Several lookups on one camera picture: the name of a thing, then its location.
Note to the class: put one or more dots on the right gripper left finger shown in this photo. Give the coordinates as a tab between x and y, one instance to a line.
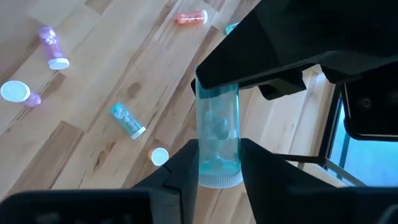
183	174

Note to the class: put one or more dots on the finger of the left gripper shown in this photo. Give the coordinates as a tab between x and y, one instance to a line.
295	37

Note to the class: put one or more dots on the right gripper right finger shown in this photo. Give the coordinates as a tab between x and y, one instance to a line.
264	186

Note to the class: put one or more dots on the yellow pill bottle white cap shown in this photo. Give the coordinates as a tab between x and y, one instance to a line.
159	156

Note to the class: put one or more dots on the teal pill bottle white cap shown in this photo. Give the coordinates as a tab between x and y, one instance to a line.
230	28
124	118
217	140

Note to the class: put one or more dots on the red pill bottle white cap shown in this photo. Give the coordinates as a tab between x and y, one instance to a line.
189	17

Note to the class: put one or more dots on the pink pill bottle white cap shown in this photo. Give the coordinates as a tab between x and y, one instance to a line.
15	91
51	46

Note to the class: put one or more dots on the black aluminium frame rail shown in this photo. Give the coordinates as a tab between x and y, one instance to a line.
330	124

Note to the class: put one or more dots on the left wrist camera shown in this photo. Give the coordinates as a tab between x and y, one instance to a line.
370	109

